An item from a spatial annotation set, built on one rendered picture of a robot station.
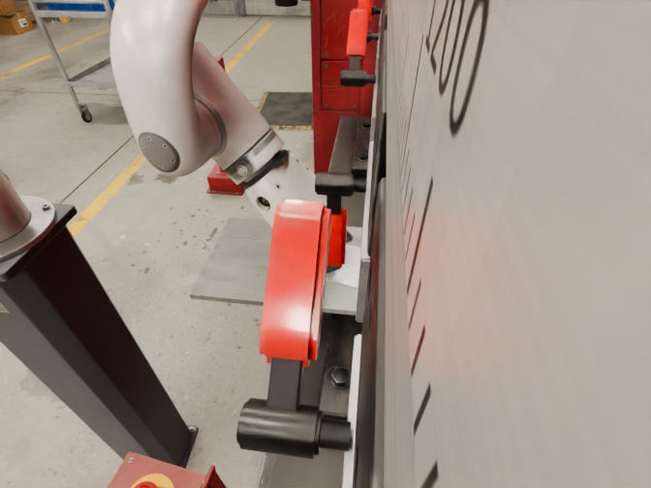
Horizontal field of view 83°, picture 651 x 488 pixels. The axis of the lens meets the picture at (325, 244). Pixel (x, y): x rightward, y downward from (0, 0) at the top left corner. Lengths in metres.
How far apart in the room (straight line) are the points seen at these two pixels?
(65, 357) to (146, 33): 0.68
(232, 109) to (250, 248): 0.23
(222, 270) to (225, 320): 1.23
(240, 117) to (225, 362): 1.32
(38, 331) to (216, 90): 0.57
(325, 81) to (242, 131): 0.89
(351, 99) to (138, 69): 1.01
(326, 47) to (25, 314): 1.04
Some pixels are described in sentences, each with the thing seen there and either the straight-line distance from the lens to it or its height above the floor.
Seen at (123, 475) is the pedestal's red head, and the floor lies 0.78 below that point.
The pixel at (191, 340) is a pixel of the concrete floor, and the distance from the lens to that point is 1.78.
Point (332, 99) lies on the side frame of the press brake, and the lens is 1.35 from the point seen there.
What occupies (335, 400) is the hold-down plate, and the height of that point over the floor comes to 0.91.
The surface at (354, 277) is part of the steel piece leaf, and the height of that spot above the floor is 1.00.
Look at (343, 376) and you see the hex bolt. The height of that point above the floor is 0.92.
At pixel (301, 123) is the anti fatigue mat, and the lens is 3.44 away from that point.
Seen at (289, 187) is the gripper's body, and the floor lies 1.14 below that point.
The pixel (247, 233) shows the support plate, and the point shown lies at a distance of 0.63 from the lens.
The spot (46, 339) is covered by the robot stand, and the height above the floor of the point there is 0.81.
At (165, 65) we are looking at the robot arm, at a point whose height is 1.30.
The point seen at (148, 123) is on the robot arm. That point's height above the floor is 1.25.
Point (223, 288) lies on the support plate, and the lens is 0.55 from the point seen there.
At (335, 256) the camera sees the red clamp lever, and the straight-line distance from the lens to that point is 0.33.
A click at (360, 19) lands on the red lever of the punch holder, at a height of 1.31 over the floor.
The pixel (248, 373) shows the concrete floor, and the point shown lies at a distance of 1.63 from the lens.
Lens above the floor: 1.40
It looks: 42 degrees down
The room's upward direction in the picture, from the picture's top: straight up
